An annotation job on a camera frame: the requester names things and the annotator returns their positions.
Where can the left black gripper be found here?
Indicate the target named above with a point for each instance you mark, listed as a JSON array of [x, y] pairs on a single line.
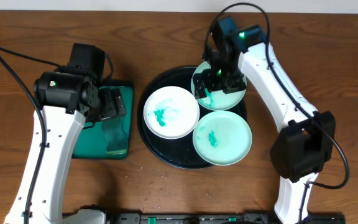
[[111, 104]]

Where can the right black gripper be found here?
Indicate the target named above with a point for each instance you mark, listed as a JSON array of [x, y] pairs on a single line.
[[217, 83]]

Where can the mint green plate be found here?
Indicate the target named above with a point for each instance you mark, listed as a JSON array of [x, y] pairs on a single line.
[[216, 100], [222, 138]]

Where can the white plate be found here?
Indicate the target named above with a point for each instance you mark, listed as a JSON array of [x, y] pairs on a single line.
[[171, 112]]

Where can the green scrubbing sponge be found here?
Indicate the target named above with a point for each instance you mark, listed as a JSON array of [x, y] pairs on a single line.
[[117, 140]]

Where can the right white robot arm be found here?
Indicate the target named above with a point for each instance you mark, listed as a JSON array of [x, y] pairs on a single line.
[[305, 136]]

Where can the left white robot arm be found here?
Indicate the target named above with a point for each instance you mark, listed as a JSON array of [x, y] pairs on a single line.
[[65, 100]]

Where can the rectangular green water tray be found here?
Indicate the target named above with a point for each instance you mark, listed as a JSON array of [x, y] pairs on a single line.
[[91, 142]]

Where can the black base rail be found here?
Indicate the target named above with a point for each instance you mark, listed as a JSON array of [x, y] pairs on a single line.
[[135, 218]]

